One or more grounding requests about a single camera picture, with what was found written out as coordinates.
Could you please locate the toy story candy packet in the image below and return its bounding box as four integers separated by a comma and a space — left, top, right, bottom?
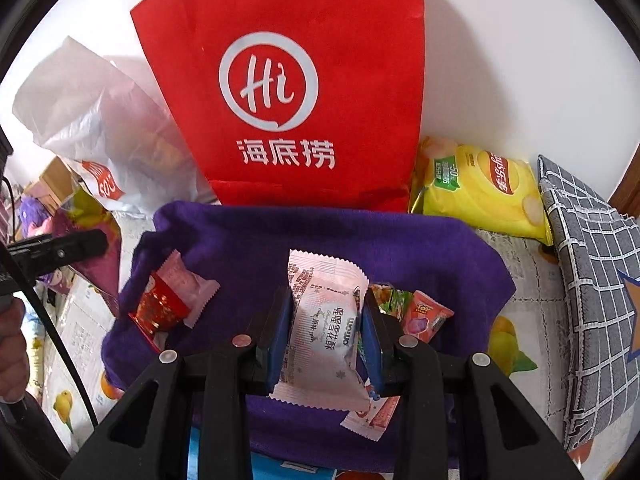
401, 290, 454, 344

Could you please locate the white pink nougat packet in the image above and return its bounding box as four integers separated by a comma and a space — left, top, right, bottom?
270, 249, 369, 411

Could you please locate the small pink candy packet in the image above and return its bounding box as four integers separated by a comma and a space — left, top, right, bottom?
156, 250, 220, 328

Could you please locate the pink purple snack bag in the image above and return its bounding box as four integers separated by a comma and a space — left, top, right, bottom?
53, 185, 122, 316

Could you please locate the pink long wafer packet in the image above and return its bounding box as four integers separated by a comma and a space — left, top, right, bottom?
341, 380, 400, 442

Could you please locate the red foil candy packet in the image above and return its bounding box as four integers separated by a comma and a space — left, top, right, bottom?
129, 272, 190, 352

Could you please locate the person's left hand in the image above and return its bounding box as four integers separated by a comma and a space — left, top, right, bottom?
0, 298, 29, 403

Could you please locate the plush toy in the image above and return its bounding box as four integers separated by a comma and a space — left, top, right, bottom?
17, 195, 51, 237

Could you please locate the wooden headboard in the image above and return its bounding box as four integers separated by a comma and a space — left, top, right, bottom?
24, 156, 79, 214

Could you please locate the blue tissue pack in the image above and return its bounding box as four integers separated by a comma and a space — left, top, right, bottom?
186, 426, 337, 480

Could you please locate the purple towel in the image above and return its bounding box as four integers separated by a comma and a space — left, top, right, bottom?
100, 199, 518, 473

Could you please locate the white Miniso plastic bag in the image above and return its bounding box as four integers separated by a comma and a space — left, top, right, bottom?
13, 38, 214, 214

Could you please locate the yellow chips bag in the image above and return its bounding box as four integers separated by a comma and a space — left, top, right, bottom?
408, 136, 553, 246

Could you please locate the grey checked folded cloth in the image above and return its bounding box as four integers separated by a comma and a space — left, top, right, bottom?
538, 156, 639, 450

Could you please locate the red paper Haidilao bag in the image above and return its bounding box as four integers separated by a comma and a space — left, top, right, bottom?
131, 0, 425, 212

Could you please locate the black cable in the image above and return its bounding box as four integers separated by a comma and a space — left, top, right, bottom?
0, 173, 100, 430

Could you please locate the brown wooden door frame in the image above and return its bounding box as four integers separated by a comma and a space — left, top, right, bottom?
608, 145, 640, 218

